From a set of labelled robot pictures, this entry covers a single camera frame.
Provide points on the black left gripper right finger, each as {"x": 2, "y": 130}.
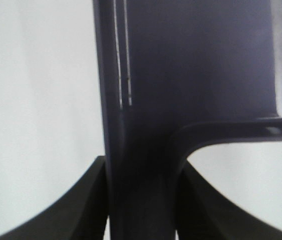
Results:
{"x": 202, "y": 213}

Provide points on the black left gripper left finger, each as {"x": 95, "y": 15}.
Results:
{"x": 80, "y": 214}

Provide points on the grey plastic dustpan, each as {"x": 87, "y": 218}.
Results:
{"x": 176, "y": 76}

